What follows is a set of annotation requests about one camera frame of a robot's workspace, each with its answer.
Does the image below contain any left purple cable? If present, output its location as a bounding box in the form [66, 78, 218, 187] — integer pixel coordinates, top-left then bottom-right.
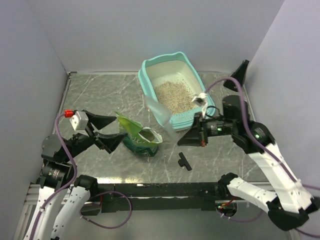
[29, 113, 133, 240]

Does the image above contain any purple cable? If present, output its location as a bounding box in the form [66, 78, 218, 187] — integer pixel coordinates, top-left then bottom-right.
[29, 113, 133, 240]
[203, 76, 320, 238]

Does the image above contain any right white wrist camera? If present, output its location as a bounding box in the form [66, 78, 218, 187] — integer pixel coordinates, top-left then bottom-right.
[191, 92, 208, 118]

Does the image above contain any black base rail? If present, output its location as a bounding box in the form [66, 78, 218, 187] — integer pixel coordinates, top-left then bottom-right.
[90, 182, 240, 213]

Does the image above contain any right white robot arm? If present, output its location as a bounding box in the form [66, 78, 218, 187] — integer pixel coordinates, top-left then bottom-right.
[177, 95, 320, 231]

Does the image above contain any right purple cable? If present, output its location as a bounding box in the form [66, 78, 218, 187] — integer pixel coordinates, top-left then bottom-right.
[203, 76, 320, 238]

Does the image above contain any black bag clip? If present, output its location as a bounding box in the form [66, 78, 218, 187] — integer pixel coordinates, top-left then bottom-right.
[178, 152, 192, 171]

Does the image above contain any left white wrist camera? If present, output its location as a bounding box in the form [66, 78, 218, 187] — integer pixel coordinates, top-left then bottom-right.
[64, 110, 89, 132]

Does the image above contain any cat litter in box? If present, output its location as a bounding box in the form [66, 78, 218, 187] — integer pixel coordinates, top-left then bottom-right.
[154, 81, 196, 114]

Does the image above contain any clear plastic scoop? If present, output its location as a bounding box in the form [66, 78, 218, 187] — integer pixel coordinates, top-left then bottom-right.
[145, 96, 179, 143]

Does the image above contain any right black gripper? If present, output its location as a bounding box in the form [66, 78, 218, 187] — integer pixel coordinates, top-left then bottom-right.
[176, 111, 235, 146]

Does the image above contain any teal litter box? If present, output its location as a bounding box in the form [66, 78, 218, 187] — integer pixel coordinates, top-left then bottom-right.
[138, 51, 205, 132]

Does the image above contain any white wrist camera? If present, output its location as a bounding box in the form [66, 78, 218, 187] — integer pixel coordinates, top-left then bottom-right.
[191, 92, 208, 118]
[64, 110, 89, 132]

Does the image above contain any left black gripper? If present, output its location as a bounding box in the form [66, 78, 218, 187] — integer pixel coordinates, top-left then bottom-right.
[63, 109, 128, 162]

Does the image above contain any green cat litter bag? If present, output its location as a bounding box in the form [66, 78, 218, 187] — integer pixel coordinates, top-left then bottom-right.
[115, 111, 163, 157]

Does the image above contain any black wedge stand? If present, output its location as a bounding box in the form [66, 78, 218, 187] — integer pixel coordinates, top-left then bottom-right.
[223, 59, 250, 92]

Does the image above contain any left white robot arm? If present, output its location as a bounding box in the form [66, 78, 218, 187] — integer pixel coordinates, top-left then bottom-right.
[24, 110, 126, 240]

